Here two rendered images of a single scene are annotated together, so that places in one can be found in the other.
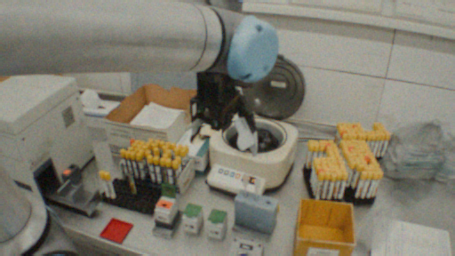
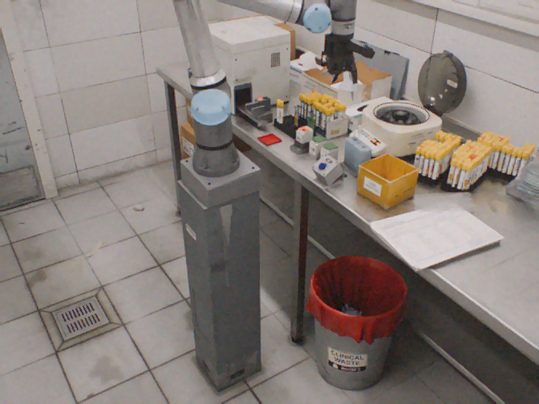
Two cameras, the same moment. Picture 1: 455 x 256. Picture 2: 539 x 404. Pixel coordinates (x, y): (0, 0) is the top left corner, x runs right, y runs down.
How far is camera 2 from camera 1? 1.28 m
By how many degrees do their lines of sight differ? 34
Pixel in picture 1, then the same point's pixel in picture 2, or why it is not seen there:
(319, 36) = (497, 42)
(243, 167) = (374, 131)
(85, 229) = (251, 133)
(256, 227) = (353, 165)
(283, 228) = not seen: hidden behind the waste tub
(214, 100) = (332, 54)
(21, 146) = (233, 63)
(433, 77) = not seen: outside the picture
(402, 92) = not seen: outside the picture
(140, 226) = (286, 143)
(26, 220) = (213, 73)
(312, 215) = (394, 172)
